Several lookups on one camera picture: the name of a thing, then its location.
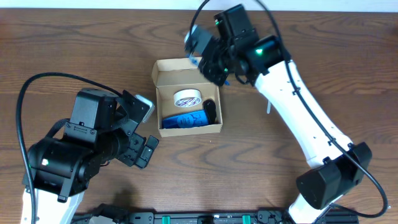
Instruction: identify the black teardrop shaped object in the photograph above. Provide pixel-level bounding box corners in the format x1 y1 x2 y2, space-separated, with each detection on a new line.
203 99 217 124

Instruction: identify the black capped white marker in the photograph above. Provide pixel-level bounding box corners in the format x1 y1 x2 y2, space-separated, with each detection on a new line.
266 101 271 114

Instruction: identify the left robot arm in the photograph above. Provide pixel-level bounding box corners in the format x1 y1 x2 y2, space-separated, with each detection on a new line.
21 88 159 223

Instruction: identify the blue ballpoint pen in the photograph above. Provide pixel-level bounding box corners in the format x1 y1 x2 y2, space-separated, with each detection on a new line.
189 57 229 86

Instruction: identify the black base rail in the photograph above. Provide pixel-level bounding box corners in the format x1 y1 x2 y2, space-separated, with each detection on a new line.
71 203 360 224

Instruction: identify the white masking tape roll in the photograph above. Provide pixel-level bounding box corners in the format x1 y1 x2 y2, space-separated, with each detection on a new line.
174 89 202 108

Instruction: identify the black cable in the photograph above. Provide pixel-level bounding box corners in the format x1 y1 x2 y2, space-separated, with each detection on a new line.
188 0 389 218
15 72 124 224

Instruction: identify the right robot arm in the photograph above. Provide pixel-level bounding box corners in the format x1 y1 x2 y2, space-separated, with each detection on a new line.
184 5 372 223

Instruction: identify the right black cable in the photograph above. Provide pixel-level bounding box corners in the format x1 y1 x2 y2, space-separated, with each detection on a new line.
188 0 389 218

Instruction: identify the cardboard box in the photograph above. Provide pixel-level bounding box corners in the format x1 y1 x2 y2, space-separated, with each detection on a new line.
151 58 223 138

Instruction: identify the blue plastic rectangular block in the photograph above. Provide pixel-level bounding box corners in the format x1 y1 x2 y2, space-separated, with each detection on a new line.
162 110 210 129

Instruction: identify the left black cable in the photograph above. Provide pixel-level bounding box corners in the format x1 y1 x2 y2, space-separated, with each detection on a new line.
15 72 124 224

